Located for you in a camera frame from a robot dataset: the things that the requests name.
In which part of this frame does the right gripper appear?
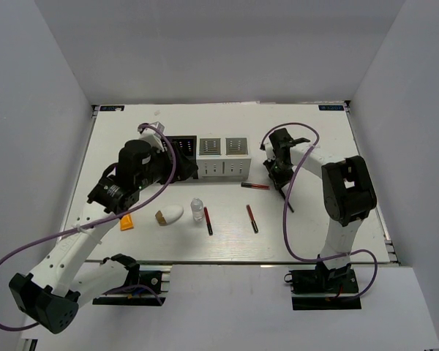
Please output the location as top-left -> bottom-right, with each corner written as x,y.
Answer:
264,156 -> 297,189

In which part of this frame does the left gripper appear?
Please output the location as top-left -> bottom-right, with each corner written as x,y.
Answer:
135,141 -> 198,190

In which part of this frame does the small clear bottle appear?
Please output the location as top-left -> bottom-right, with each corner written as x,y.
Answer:
190,198 -> 204,222

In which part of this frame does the red lip gloss black cap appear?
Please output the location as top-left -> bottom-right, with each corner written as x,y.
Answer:
203,207 -> 214,236

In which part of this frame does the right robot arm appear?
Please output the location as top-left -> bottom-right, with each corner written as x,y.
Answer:
260,125 -> 377,292

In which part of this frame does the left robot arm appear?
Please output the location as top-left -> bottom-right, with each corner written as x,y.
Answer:
9,140 -> 198,334

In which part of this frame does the white makeup sponge case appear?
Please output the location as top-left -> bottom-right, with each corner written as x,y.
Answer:
155,204 -> 184,226

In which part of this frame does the black organizer box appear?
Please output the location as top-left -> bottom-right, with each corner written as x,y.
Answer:
162,136 -> 198,180

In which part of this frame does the red lip gloss tube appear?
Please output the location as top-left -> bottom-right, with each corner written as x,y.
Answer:
241,182 -> 270,190

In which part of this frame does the white organizer box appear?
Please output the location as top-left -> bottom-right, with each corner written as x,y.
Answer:
195,137 -> 252,180

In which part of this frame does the dark red lip gloss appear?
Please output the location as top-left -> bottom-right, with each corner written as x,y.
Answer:
246,204 -> 259,233

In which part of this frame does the blue label sticker right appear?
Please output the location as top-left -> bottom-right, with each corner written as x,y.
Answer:
318,105 -> 345,111

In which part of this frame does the blue label sticker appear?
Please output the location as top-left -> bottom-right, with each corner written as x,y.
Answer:
99,105 -> 125,112
318,105 -> 345,111

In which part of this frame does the orange cream tube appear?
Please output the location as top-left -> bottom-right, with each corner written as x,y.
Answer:
119,214 -> 134,231

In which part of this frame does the blue label sticker left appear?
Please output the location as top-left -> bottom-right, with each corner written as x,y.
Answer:
99,105 -> 125,112

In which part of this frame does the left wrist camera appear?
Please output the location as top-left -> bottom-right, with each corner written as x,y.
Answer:
138,121 -> 165,150

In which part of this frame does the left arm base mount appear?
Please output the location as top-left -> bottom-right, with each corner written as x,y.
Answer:
92,265 -> 171,307

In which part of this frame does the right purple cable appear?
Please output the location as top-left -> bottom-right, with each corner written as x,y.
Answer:
260,122 -> 380,304

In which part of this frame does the purple cable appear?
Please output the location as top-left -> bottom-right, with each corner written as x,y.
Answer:
0,123 -> 179,330
260,122 -> 380,304

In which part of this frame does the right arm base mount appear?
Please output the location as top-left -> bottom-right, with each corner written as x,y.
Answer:
284,269 -> 361,311

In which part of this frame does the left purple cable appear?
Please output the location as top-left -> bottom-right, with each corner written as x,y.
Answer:
0,123 -> 179,330

